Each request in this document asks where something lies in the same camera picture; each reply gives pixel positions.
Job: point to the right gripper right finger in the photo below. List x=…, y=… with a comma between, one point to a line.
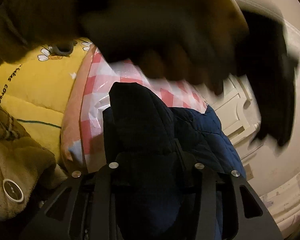
x=220, y=203

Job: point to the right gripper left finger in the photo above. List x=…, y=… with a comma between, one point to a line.
x=80, y=208

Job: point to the navy blue quilted jacket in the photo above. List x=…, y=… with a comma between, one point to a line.
x=142, y=135

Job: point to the white wooden headboard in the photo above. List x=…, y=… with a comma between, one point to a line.
x=230, y=108

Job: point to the round coat button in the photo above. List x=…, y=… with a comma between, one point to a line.
x=12, y=191

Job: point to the beige fleece sleeve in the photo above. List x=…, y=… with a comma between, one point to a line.
x=192, y=40

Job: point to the yellow floral bedsheet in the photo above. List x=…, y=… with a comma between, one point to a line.
x=35, y=91

